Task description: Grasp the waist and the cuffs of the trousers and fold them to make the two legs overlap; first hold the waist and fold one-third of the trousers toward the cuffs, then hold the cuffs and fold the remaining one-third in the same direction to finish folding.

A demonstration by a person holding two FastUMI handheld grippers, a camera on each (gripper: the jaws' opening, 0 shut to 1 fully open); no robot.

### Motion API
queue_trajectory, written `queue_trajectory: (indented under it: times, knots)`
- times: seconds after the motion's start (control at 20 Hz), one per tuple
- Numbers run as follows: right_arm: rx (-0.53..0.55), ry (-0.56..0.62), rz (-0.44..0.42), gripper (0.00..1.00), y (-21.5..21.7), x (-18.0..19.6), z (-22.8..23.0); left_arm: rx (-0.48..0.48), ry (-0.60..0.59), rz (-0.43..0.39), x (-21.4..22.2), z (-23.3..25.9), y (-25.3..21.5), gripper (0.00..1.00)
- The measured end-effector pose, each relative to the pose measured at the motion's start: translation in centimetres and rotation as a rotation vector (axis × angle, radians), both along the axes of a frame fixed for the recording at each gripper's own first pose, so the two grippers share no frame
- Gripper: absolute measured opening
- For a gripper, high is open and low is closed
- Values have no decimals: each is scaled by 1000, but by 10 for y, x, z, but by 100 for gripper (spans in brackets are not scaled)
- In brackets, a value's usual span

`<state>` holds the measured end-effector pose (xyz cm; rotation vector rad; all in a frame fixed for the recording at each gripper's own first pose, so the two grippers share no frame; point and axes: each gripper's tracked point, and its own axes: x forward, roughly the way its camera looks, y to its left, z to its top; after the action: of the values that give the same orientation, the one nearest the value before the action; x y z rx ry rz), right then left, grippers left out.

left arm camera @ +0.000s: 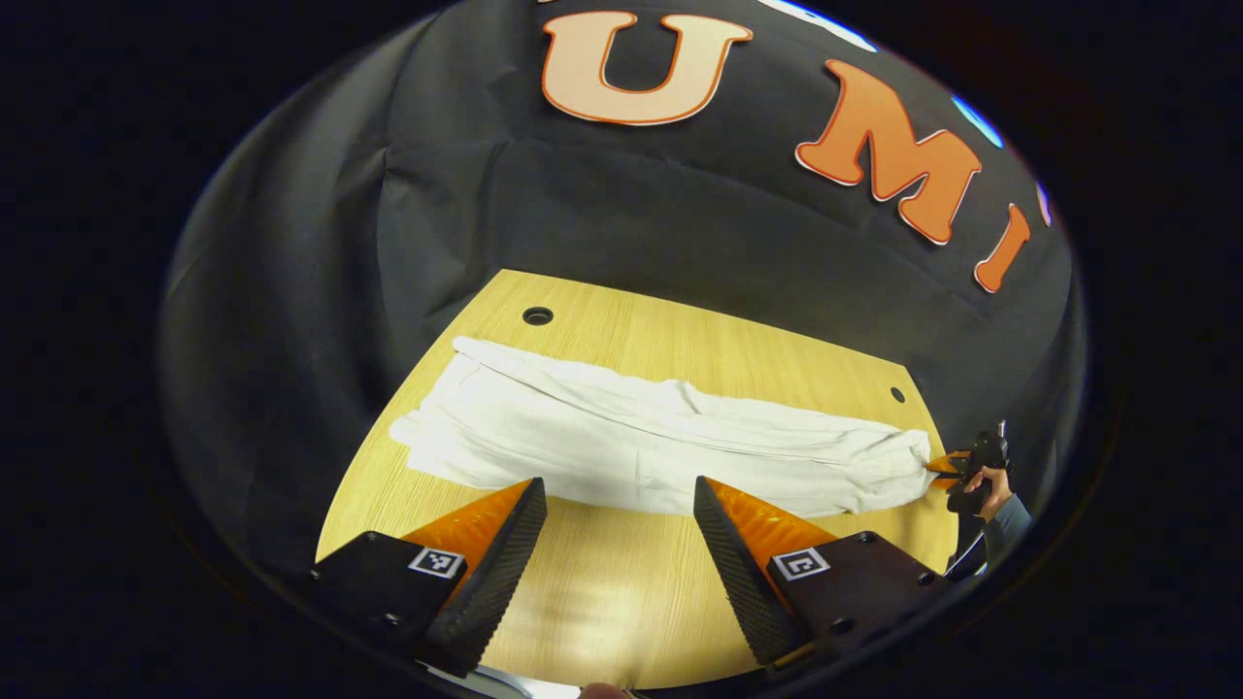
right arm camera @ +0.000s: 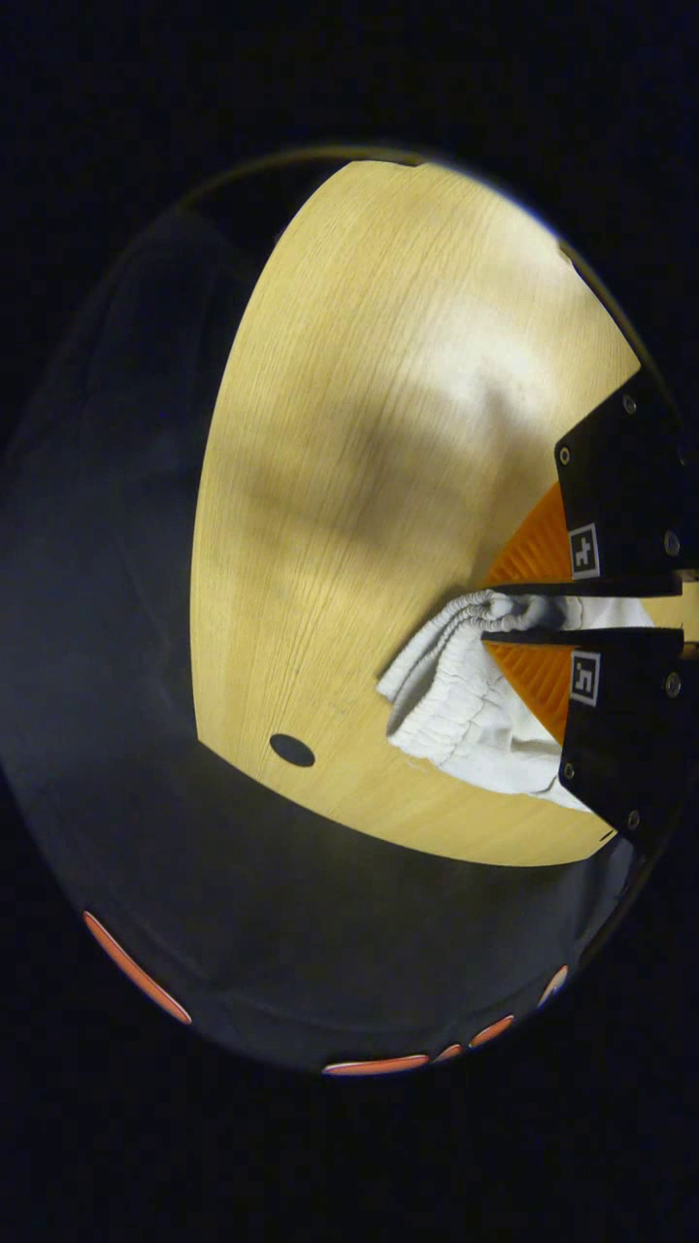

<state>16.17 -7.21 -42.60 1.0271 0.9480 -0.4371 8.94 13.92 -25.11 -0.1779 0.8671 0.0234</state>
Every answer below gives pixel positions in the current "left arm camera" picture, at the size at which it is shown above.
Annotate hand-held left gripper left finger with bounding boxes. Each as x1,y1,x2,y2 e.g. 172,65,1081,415
311,476,548,679

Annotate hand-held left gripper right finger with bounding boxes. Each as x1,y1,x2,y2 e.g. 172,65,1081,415
693,476,948,673

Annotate white jeans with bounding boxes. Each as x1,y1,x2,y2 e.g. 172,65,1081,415
388,335,936,519

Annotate black backdrop cloth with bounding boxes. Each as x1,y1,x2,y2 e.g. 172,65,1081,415
160,0,1089,583

